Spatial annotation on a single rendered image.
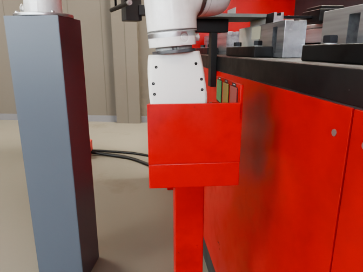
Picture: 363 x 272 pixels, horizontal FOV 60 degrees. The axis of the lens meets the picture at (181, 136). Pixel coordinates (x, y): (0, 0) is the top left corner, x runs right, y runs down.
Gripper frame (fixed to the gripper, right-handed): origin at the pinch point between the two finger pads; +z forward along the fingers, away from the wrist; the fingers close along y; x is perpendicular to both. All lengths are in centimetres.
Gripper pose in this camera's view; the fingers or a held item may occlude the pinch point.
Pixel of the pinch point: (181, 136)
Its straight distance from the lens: 58.5
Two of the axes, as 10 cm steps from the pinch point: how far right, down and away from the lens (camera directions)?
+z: 0.8, 9.6, 2.7
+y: -9.9, 1.1, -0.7
